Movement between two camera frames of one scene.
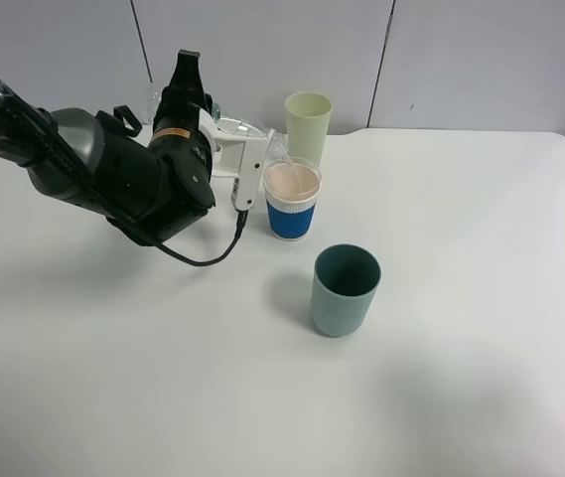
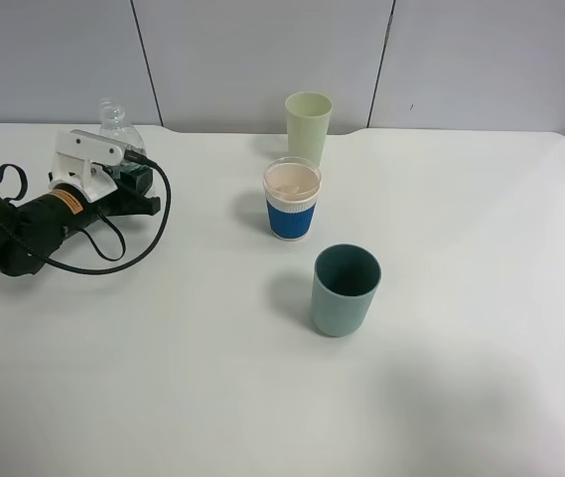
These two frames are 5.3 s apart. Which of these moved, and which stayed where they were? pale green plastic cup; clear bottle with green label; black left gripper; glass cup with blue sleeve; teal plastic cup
Moved: clear bottle with green label; black left gripper
Stayed: teal plastic cup; pale green plastic cup; glass cup with blue sleeve
